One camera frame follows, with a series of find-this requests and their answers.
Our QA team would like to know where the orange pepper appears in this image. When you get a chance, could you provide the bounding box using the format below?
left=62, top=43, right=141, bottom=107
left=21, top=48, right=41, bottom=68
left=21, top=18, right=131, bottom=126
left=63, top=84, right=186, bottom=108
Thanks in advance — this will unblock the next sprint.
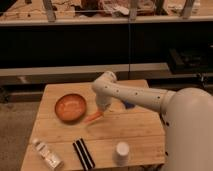
left=83, top=111, right=103, bottom=123

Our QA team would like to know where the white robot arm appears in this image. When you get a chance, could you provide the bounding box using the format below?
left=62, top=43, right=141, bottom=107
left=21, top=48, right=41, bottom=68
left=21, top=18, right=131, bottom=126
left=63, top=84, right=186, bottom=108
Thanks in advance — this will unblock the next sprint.
left=92, top=71, right=213, bottom=171

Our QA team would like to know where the blue sponge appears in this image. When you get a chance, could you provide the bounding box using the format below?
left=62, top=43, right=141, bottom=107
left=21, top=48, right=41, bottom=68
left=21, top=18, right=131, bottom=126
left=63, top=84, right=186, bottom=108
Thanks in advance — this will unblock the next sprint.
left=122, top=101, right=135, bottom=109

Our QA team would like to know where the white paper cup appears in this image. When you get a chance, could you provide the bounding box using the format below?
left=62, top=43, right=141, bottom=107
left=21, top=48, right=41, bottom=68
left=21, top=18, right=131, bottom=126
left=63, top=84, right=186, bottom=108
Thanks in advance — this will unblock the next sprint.
left=114, top=142, right=130, bottom=166

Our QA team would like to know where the clear plastic bottle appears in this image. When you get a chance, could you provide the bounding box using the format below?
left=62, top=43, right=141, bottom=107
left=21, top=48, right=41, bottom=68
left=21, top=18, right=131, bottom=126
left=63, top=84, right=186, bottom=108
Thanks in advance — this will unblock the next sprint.
left=32, top=138, right=63, bottom=171

